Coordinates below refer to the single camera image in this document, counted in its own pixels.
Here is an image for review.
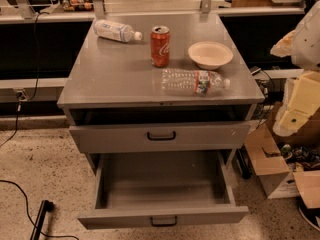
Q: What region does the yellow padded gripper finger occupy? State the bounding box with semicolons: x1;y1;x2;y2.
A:
270;30;295;57
279;71;320;133

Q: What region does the clear plastic water bottle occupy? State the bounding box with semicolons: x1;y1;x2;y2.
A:
161;68;230;95

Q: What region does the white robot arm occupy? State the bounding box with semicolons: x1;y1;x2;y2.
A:
270;1;320;136

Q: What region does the upper grey drawer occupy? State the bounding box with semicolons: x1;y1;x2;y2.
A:
69;122;250;153

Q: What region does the white labelled plastic bottle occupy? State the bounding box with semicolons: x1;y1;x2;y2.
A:
93;19;143;43

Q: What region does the grey metal drawer cabinet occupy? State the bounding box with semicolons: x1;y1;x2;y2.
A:
56;11;266;172

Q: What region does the open lower grey drawer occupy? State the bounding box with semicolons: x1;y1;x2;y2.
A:
78;151;248;229

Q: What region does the open cardboard box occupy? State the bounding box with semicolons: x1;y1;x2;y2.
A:
244;102;320;209

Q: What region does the white paper bowl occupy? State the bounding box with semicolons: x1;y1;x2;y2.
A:
188;41;233;70

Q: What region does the red cola can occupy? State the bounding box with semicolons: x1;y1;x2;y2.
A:
150;25;170;67

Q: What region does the black bar on floor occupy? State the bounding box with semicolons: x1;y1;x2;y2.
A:
30;200;54;240

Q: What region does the black cables right of cabinet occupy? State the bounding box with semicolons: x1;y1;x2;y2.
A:
249;65;278;122

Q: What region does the black hanging cable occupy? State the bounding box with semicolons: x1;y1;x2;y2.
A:
0;11;42;148

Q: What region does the black floor cable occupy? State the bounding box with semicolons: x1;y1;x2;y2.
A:
0;179;80;240

